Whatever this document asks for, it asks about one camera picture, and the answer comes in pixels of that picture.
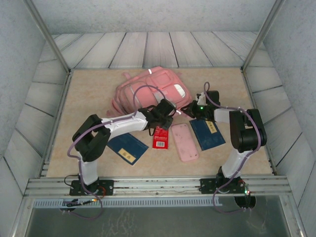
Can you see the red card pack with barcode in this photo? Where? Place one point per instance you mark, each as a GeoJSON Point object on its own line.
{"type": "Point", "coordinates": [160, 142]}

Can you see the pink pencil case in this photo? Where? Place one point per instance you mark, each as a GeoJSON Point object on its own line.
{"type": "Point", "coordinates": [184, 143]}

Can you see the blue notebook with yellow label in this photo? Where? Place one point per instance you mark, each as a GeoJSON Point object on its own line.
{"type": "Point", "coordinates": [209, 138]}
{"type": "Point", "coordinates": [128, 145]}

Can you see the pink student backpack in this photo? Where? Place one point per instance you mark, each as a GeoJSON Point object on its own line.
{"type": "Point", "coordinates": [148, 84]}

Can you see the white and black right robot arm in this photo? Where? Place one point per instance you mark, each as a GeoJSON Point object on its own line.
{"type": "Point", "coordinates": [237, 158]}

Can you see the small LED circuit board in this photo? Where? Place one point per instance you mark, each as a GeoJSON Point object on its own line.
{"type": "Point", "coordinates": [247, 191]}

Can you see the grey metal sheet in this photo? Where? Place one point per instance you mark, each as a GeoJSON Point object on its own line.
{"type": "Point", "coordinates": [148, 222]}

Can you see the aluminium side rail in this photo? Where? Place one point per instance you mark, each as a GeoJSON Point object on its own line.
{"type": "Point", "coordinates": [65, 93]}
{"type": "Point", "coordinates": [251, 98]}

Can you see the long aluminium mounting rail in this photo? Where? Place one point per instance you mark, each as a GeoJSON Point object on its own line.
{"type": "Point", "coordinates": [153, 184]}

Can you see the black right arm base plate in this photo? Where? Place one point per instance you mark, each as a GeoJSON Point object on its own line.
{"type": "Point", "coordinates": [206, 185]}

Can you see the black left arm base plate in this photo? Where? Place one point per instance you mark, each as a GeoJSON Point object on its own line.
{"type": "Point", "coordinates": [108, 185]}

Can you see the aluminium frame post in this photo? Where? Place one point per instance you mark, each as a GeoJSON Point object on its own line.
{"type": "Point", "coordinates": [261, 34]}
{"type": "Point", "coordinates": [47, 37]}

